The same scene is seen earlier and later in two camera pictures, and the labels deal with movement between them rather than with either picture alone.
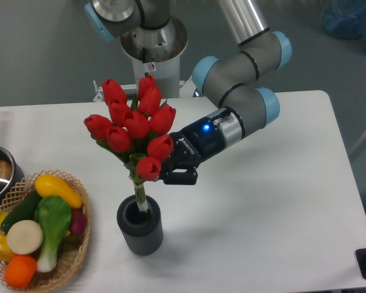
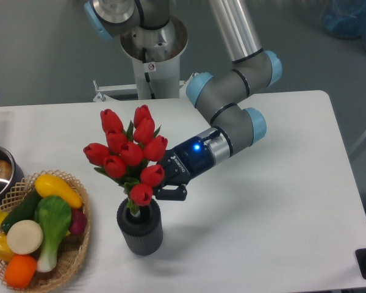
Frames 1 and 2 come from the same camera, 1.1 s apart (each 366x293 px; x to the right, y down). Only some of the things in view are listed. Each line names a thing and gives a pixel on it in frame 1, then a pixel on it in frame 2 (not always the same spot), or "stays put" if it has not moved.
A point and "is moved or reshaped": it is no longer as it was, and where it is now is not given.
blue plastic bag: x=354 y=19 stays put
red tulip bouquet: x=137 y=129 is moved or reshaped
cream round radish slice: x=24 y=237 stays put
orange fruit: x=19 y=271 stays put
